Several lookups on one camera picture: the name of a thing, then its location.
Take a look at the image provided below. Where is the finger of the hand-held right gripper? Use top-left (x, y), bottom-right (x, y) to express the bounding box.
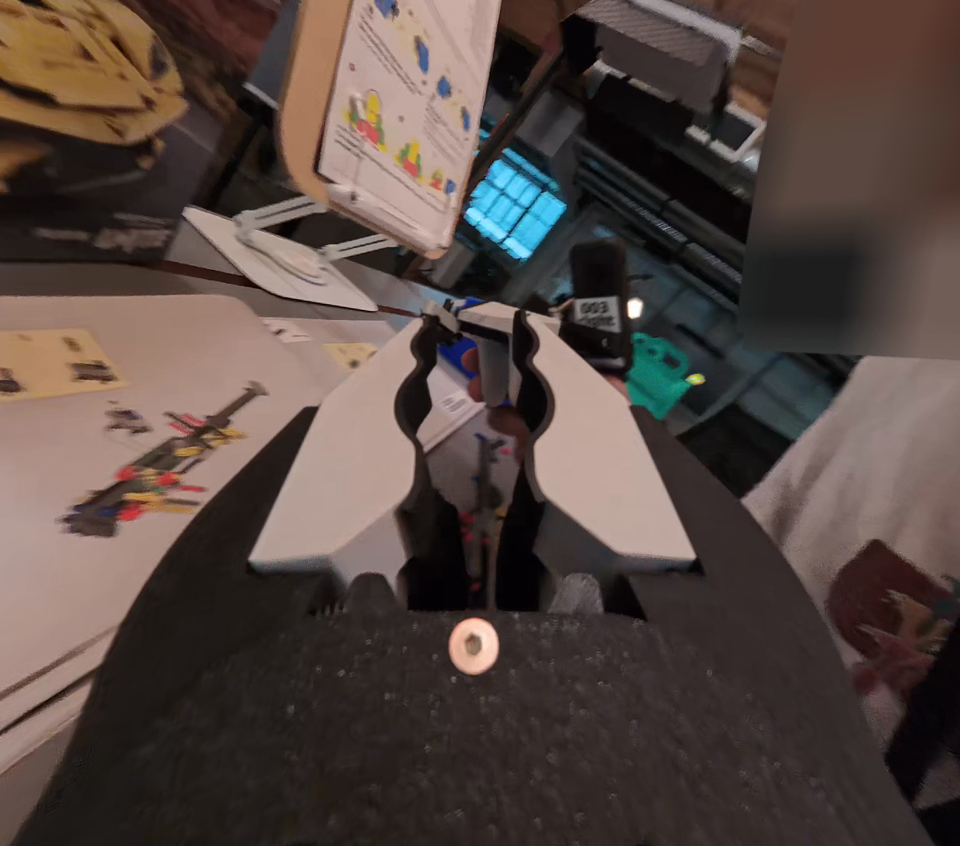
top-left (420, 299), bottom-right (520, 345)

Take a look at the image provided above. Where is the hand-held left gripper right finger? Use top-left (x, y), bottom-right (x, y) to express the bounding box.
top-left (512, 308), bottom-right (700, 576)

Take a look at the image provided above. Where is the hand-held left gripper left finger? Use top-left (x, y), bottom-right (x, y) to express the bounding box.
top-left (247, 317), bottom-right (451, 581)

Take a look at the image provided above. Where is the grey lego beam assembly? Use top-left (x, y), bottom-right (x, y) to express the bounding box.
top-left (461, 432), bottom-right (513, 607)

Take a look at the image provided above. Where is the yellow car lego box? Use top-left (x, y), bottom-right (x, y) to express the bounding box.
top-left (0, 0), bottom-right (312, 266)

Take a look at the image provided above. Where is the person's right hand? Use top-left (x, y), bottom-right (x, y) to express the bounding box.
top-left (463, 345), bottom-right (537, 459)

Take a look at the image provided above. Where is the blue lit window panel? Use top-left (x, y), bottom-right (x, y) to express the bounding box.
top-left (461, 155), bottom-right (569, 262)

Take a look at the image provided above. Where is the green plastic object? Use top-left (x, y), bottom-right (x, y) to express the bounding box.
top-left (624, 331), bottom-right (708, 421)

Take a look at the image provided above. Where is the open instruction booklet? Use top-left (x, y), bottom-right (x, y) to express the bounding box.
top-left (0, 293), bottom-right (487, 735)

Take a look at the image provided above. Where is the grey ribbed box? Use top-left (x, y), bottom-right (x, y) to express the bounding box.
top-left (577, 0), bottom-right (751, 112)

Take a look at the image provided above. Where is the printed instruction sheet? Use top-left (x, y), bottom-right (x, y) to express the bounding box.
top-left (316, 0), bottom-right (513, 256)

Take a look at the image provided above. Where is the wooden board white stand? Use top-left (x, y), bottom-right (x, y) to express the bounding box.
top-left (183, 0), bottom-right (455, 315)

